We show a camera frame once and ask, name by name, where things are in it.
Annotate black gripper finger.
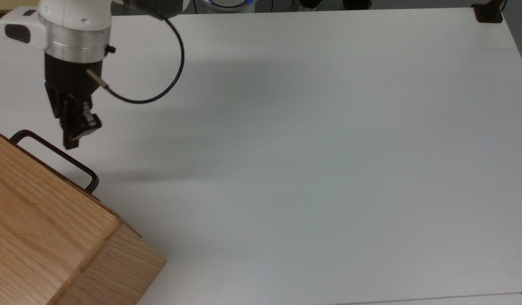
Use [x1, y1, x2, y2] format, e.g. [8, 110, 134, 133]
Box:
[78, 100, 103, 139]
[59, 96, 81, 150]

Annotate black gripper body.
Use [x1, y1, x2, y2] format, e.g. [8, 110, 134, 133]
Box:
[44, 53, 104, 119]

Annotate black metal drawer handle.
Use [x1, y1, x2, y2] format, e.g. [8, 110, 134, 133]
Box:
[9, 129, 100, 194]

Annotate wooden drawer box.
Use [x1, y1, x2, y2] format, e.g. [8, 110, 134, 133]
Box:
[0, 133, 143, 238]

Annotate white blue-ringed robot base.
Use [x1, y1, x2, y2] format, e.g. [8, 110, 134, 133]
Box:
[204, 0, 258, 11]

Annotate light oak wooden cabinet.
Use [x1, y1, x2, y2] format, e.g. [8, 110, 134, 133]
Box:
[0, 129, 166, 305]

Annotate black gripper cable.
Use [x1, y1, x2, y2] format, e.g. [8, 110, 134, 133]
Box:
[86, 16, 185, 105]

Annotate black table clamp mount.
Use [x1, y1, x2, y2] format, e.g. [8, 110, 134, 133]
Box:
[472, 0, 505, 23]

